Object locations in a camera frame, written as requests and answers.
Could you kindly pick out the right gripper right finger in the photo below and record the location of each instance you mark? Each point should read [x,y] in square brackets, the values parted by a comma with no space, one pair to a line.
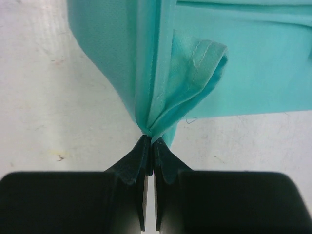
[168,201]

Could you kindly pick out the teal t shirt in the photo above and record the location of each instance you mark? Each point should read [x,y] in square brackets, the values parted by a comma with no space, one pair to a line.
[175,59]

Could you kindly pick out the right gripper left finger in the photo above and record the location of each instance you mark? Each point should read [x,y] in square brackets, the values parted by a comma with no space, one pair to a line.
[128,200]

